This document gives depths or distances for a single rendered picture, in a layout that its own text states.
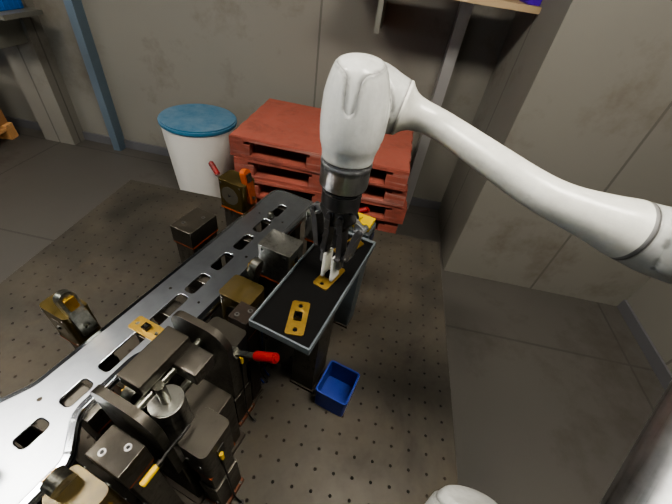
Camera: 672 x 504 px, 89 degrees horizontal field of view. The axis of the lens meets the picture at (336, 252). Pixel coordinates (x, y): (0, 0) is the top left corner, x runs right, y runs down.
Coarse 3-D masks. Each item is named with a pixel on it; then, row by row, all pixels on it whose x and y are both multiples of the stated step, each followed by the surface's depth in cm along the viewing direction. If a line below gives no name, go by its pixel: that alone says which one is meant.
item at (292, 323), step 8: (296, 304) 72; (304, 304) 72; (296, 312) 69; (304, 312) 70; (288, 320) 68; (296, 320) 69; (304, 320) 69; (288, 328) 67; (296, 328) 67; (304, 328) 67
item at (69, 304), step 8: (56, 296) 73; (64, 296) 74; (72, 296) 75; (56, 304) 74; (64, 304) 74; (72, 304) 75; (80, 304) 77; (64, 312) 75; (72, 312) 76; (80, 312) 78; (88, 312) 79; (72, 320) 76; (80, 320) 78; (88, 320) 80; (80, 328) 78; (88, 328) 79
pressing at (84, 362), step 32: (288, 192) 132; (256, 224) 115; (288, 224) 117; (192, 256) 101; (256, 256) 104; (160, 288) 90; (128, 320) 82; (96, 352) 76; (32, 384) 69; (64, 384) 70; (96, 384) 71; (0, 416) 64; (32, 416) 65; (64, 416) 66; (0, 448) 61; (32, 448) 61; (64, 448) 62; (0, 480) 57; (32, 480) 58
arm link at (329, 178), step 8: (320, 168) 60; (328, 168) 57; (336, 168) 56; (368, 168) 57; (320, 176) 60; (328, 176) 58; (336, 176) 57; (344, 176) 56; (352, 176) 56; (360, 176) 57; (368, 176) 59; (328, 184) 58; (336, 184) 58; (344, 184) 57; (352, 184) 57; (360, 184) 58; (336, 192) 59; (344, 192) 58; (352, 192) 59; (360, 192) 60
